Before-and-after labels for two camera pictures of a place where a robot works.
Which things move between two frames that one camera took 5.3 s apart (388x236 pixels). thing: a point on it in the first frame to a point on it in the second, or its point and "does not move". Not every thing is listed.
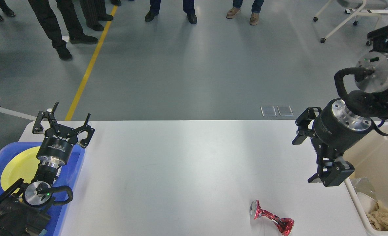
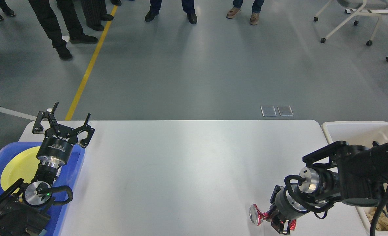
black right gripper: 337,129 to 285,208
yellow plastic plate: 23,163 does not move
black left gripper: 56,147 does not move
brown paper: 381,218 does not move
